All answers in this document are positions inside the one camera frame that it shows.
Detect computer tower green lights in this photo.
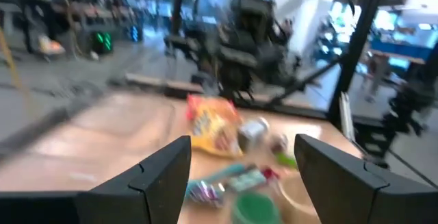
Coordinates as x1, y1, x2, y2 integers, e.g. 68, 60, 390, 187
91, 30, 114, 54

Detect white paper sheet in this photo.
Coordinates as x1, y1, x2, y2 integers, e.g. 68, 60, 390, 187
337, 92, 356, 143

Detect orange ramen packet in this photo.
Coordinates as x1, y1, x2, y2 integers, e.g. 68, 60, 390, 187
185, 93, 233, 114

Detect small glass spice jar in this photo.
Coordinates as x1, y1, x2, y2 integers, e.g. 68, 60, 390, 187
270, 133, 290, 153

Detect green lid spice jar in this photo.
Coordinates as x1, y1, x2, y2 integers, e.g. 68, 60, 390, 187
231, 191, 283, 224

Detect sesame seasoning jar white label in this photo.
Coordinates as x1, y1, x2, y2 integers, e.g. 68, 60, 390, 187
237, 116, 271, 151

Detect yellow hanging cable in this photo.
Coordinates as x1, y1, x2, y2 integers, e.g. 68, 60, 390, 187
0, 27, 23, 91

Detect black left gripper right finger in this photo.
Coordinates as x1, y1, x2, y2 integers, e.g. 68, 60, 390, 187
294, 133, 438, 224

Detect red roast beef ramen packet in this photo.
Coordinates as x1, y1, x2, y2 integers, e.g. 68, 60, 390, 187
260, 166, 281, 181

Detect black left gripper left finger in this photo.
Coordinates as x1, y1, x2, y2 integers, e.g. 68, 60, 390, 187
0, 135, 192, 224

